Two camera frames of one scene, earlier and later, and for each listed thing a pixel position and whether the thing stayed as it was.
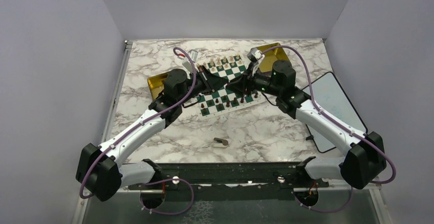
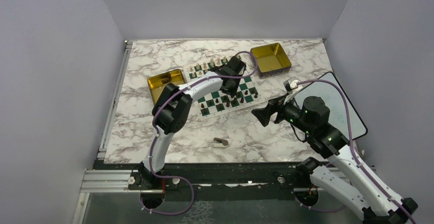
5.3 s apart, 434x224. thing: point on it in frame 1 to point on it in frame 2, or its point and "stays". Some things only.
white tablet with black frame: [331, 100] stays
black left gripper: [215, 82] to [232, 92]
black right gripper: [240, 85] to [264, 114]
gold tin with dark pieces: [156, 84] stays
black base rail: [250, 182] stays
